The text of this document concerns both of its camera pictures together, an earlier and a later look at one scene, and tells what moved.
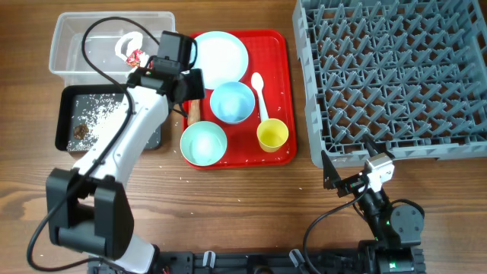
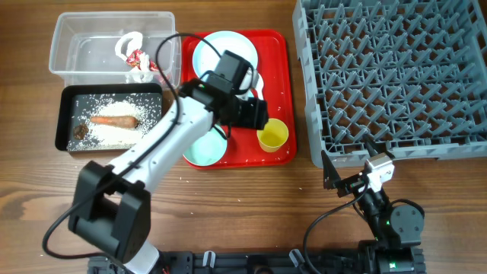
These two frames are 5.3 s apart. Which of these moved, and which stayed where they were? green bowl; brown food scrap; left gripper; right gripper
Moved: left gripper
Stayed: green bowl; brown food scrap; right gripper
